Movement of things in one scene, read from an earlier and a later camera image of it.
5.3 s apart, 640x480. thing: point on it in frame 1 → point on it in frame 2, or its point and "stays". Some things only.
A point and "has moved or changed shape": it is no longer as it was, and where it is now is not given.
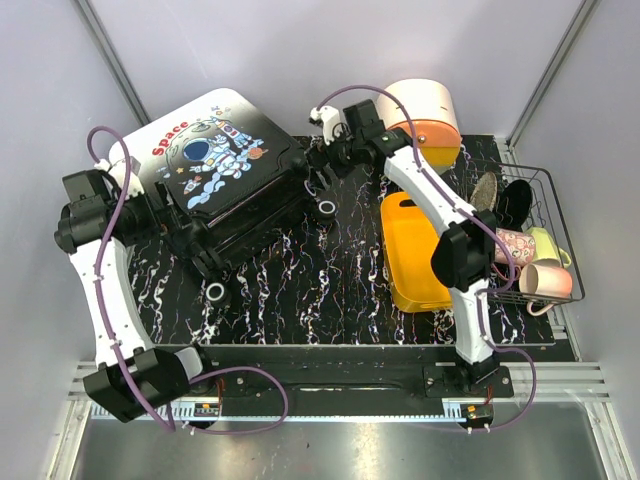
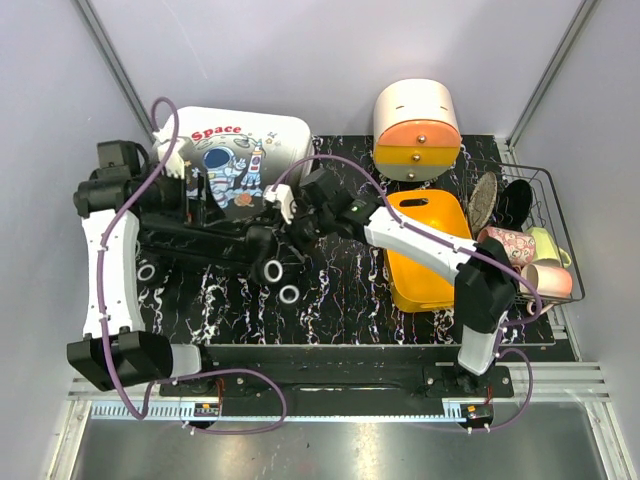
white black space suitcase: (232, 180) has moved or changed shape
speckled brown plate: (484, 193) stays
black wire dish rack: (533, 260) stays
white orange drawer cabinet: (432, 109) stays
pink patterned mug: (522, 248) stays
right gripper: (321, 155) → (293, 234)
